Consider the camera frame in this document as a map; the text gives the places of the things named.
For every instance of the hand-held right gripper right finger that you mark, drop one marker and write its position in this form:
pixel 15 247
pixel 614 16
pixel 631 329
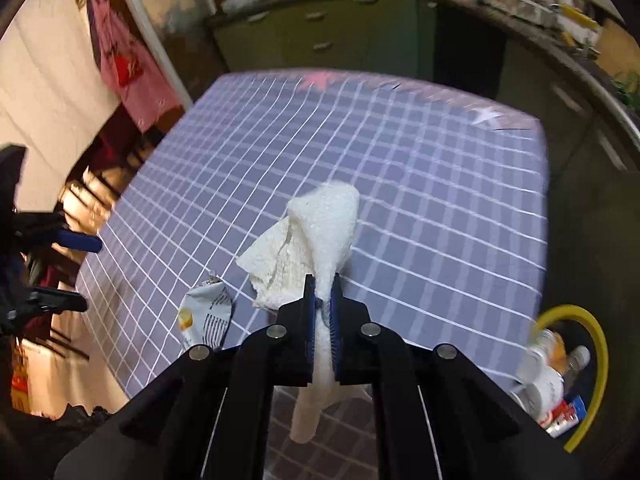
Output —
pixel 336 330

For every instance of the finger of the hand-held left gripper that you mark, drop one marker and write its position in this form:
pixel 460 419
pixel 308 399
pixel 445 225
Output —
pixel 80 241
pixel 65 300

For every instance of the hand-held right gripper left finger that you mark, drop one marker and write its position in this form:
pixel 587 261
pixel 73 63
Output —
pixel 311 320

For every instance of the white paper towel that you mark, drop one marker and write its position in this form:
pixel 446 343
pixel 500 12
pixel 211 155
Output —
pixel 325 220

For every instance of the silver snack wrapper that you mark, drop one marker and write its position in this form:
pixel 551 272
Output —
pixel 210 310

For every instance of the clear plastic bottle white label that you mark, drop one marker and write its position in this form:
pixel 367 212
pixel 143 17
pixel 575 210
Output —
pixel 545 385

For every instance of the red and white carton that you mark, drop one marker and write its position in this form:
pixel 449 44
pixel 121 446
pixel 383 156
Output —
pixel 557 417

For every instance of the yellow-rimmed trash bin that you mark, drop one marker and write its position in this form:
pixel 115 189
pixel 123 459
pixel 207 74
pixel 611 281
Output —
pixel 597 350

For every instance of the black trash bag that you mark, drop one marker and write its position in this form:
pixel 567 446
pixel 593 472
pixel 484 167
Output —
pixel 80 417

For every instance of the pink checkered cloth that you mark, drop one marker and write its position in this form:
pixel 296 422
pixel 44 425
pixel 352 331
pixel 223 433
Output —
pixel 130 75

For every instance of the green kitchen cabinet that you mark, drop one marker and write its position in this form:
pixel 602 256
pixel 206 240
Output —
pixel 575 55

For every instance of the metal dish rack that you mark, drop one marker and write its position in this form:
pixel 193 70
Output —
pixel 520 5

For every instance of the green plant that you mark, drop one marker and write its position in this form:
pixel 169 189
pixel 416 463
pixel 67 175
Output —
pixel 627 90

